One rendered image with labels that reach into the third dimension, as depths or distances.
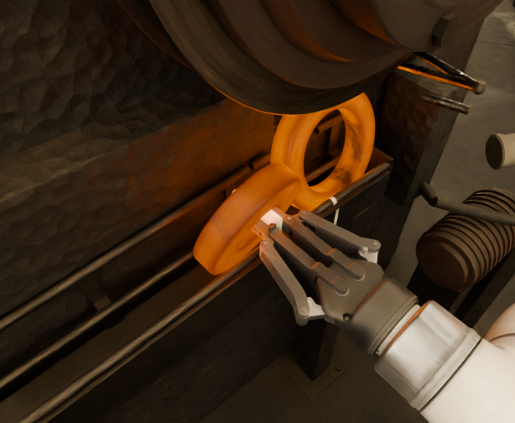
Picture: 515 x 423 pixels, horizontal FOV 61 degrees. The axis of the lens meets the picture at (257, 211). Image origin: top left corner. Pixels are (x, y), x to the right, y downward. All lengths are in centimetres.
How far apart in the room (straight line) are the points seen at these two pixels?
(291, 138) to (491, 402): 34
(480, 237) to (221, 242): 55
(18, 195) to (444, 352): 40
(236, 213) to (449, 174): 144
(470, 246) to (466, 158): 108
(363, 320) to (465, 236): 48
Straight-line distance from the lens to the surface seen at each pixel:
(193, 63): 33
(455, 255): 86
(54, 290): 53
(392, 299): 44
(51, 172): 45
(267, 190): 46
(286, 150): 55
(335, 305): 45
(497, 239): 92
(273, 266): 47
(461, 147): 197
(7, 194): 45
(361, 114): 64
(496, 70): 255
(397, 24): 33
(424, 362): 42
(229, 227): 45
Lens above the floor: 115
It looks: 48 degrees down
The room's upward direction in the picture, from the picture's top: straight up
